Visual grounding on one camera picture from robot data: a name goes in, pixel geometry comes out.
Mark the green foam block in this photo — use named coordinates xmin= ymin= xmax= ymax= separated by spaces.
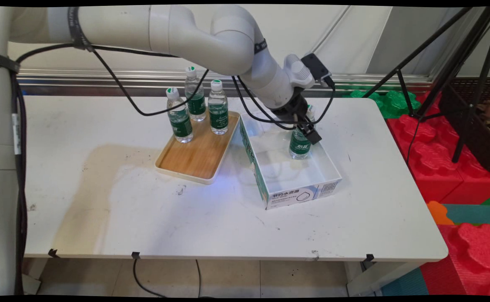
xmin=345 ymin=89 xmax=421 ymax=119

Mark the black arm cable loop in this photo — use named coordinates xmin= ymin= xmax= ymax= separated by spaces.
xmin=14 ymin=42 xmax=210 ymax=117

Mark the black cable bundle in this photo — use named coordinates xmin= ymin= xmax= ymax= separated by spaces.
xmin=10 ymin=71 xmax=28 ymax=296

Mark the grey column clamp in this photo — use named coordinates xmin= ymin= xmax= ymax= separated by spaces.
xmin=0 ymin=51 xmax=21 ymax=74

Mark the clear water bottle green label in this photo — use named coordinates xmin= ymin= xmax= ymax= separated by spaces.
xmin=185 ymin=66 xmax=207 ymax=122
xmin=166 ymin=87 xmax=194 ymax=144
xmin=208 ymin=79 xmax=229 ymax=135
xmin=289 ymin=104 xmax=316 ymax=160

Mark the flat red foam block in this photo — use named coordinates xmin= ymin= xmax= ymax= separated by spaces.
xmin=440 ymin=166 xmax=490 ymax=205

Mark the thick black floor cable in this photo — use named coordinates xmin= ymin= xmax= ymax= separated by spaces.
xmin=132 ymin=258 xmax=166 ymax=298

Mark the orange foam piece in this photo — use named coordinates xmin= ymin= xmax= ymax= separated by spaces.
xmin=427 ymin=200 xmax=455 ymax=226

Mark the teal foam mat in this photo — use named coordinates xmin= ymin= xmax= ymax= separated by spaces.
xmin=442 ymin=204 xmax=490 ymax=229

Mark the wide black velcro strap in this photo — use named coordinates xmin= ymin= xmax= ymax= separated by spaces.
xmin=67 ymin=6 xmax=94 ymax=53

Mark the white cardboard box green print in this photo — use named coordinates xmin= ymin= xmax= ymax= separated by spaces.
xmin=239 ymin=110 xmax=342 ymax=210

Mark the wooden tray white rim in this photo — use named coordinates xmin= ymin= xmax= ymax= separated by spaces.
xmin=155 ymin=110 xmax=241 ymax=185

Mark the black camera cable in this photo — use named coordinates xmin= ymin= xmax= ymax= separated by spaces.
xmin=231 ymin=75 xmax=337 ymax=130

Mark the black tripod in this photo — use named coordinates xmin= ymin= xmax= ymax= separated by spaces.
xmin=362 ymin=6 xmax=490 ymax=164

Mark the white cable label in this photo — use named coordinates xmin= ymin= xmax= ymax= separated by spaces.
xmin=12 ymin=113 xmax=21 ymax=156

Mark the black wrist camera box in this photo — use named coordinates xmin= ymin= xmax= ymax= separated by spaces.
xmin=301 ymin=53 xmax=334 ymax=88

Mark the dark metal grille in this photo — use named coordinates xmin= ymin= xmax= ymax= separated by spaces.
xmin=439 ymin=77 xmax=490 ymax=174

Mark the white slanted table leg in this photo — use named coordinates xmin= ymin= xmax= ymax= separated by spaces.
xmin=345 ymin=262 xmax=423 ymax=297

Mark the red foam block wavy edge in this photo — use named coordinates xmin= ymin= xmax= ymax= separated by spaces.
xmin=420 ymin=222 xmax=490 ymax=297

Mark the white short table leg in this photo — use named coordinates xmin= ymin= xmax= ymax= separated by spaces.
xmin=22 ymin=258 xmax=49 ymax=295

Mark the aluminium window rail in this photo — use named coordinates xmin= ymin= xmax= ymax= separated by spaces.
xmin=16 ymin=69 xmax=434 ymax=98

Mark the thin black floor cable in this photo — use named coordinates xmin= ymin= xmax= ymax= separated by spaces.
xmin=195 ymin=259 xmax=203 ymax=298

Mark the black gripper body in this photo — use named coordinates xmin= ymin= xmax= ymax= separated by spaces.
xmin=270 ymin=87 xmax=309 ymax=121

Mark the large red foam block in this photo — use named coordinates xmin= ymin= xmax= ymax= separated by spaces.
xmin=386 ymin=91 xmax=465 ymax=204

